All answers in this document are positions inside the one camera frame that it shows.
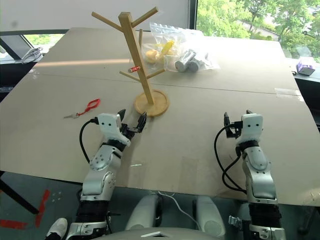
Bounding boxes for silver key with red strap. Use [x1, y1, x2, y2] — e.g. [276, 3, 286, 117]
[63, 98, 102, 120]

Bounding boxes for black window frame post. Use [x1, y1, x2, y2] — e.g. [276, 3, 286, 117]
[187, 0, 199, 30]

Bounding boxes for clear tape strip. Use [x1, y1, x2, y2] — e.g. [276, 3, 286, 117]
[274, 87, 305, 102]

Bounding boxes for black table leg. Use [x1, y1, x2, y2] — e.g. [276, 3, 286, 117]
[0, 171, 41, 216]

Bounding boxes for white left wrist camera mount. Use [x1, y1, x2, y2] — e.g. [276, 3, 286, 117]
[96, 112, 131, 146]

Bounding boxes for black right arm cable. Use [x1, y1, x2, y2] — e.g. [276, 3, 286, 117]
[213, 122, 248, 195]

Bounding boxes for clear bag with yellow items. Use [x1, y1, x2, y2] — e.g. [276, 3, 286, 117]
[141, 21, 181, 74]

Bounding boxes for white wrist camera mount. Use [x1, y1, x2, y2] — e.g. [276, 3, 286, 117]
[96, 112, 131, 146]
[235, 113, 265, 146]

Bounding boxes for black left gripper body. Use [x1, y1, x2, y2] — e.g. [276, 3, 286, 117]
[119, 123, 141, 140]

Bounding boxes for clear bag with grey cylinders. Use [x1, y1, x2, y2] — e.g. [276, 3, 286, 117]
[164, 28, 221, 74]

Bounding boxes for grey robot torso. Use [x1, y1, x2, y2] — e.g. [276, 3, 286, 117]
[106, 226, 242, 240]

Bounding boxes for white cable bundle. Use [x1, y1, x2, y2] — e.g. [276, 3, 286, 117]
[20, 46, 44, 65]

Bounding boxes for round yellow toy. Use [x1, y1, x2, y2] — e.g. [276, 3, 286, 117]
[145, 49, 159, 64]

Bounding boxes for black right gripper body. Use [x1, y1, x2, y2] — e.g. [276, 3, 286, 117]
[226, 120, 245, 140]

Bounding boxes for thin white cable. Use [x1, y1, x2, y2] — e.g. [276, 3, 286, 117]
[156, 190, 201, 230]

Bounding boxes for grey cylinder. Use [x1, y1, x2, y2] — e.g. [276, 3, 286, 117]
[174, 49, 196, 73]
[188, 59, 205, 73]

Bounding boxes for purple box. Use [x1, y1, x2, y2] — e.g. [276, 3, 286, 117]
[295, 56, 317, 77]

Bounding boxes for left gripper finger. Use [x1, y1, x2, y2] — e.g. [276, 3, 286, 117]
[136, 111, 148, 133]
[117, 109, 127, 125]

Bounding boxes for white shoe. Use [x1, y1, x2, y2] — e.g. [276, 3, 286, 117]
[45, 217, 69, 240]

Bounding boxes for red floor tape strip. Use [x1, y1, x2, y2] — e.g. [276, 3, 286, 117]
[0, 219, 29, 230]
[34, 189, 51, 229]

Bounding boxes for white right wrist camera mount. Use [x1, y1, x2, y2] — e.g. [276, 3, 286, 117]
[235, 113, 265, 146]

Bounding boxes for wooden tree-shaped hanger stand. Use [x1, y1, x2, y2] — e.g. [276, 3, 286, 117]
[91, 6, 170, 118]

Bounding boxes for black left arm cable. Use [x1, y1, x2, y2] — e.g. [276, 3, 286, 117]
[78, 117, 99, 165]

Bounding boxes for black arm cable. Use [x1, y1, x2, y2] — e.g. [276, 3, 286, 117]
[213, 122, 248, 195]
[78, 117, 99, 165]

